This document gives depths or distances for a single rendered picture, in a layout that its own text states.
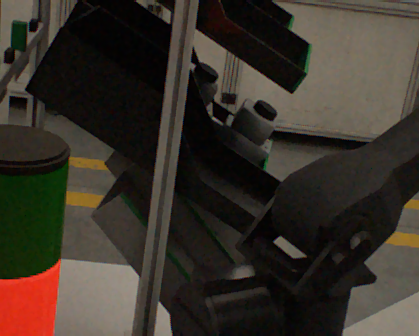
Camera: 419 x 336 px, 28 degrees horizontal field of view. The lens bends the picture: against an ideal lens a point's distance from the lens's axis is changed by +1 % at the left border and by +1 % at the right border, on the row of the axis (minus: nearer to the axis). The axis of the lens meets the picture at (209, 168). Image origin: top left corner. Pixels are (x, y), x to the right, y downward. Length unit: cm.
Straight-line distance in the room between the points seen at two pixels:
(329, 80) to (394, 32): 43
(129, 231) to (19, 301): 48
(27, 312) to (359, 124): 459
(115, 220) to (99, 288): 54
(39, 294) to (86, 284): 101
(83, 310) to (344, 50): 364
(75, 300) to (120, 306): 7
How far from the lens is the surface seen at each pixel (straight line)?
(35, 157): 37
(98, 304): 135
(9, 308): 39
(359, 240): 58
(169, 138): 79
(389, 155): 62
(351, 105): 491
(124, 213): 85
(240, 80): 479
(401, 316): 148
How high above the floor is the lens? 155
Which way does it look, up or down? 21 degrees down
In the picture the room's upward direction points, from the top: 8 degrees clockwise
